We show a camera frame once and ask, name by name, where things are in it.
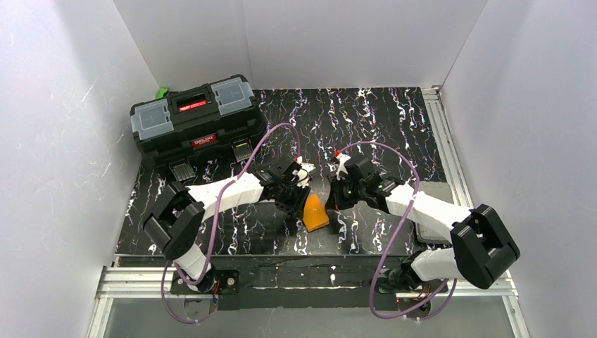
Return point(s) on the grey pad at right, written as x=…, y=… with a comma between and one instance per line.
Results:
x=443, y=192

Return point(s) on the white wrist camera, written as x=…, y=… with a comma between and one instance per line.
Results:
x=302, y=176
x=340, y=160

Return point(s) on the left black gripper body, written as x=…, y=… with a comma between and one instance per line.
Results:
x=293, y=199

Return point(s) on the green object behind toolbox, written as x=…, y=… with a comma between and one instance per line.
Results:
x=162, y=92

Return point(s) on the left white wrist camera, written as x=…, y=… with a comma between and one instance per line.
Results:
x=302, y=176

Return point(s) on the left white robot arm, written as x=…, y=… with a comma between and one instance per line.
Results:
x=173, y=222

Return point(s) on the aluminium frame rail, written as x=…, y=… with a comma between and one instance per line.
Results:
x=504, y=289

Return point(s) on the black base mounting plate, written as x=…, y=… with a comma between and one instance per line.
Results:
x=249, y=282

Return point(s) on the orange card holder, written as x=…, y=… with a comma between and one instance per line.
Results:
x=314, y=214

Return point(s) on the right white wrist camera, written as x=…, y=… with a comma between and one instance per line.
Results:
x=340, y=160

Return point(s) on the black toolbox with grey lids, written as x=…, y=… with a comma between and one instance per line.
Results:
x=181, y=130

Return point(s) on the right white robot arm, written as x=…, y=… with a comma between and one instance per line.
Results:
x=481, y=247

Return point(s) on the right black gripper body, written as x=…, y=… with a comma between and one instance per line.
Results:
x=341, y=195

